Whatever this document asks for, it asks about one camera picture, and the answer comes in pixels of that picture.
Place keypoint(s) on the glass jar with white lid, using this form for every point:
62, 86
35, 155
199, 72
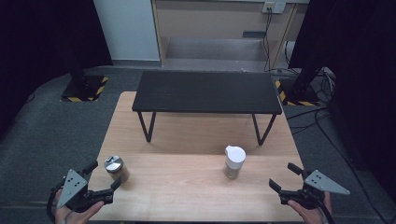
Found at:
234, 160

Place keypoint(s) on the white cabinet panel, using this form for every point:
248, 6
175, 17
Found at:
127, 29

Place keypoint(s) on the black metal shelf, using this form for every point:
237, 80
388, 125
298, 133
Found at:
207, 93

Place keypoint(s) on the person's right hand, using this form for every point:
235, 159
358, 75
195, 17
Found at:
306, 214

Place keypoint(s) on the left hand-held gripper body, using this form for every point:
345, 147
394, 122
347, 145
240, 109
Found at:
72, 186

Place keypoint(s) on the dark curtain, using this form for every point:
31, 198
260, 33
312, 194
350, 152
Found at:
364, 77
46, 40

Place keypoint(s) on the white wall outlet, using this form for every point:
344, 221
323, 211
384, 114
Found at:
274, 6

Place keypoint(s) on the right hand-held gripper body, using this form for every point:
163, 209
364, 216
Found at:
323, 184

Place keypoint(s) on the person's left hand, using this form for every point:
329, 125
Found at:
81, 214

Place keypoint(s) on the glass jar with silver lid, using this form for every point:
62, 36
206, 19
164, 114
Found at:
115, 168

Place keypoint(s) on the light wooden desk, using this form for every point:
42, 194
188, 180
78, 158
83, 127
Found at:
214, 21

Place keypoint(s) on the dark grey bar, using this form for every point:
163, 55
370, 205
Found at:
253, 34

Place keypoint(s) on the black stand base striped tape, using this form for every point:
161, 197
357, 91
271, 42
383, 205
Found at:
82, 88
300, 93

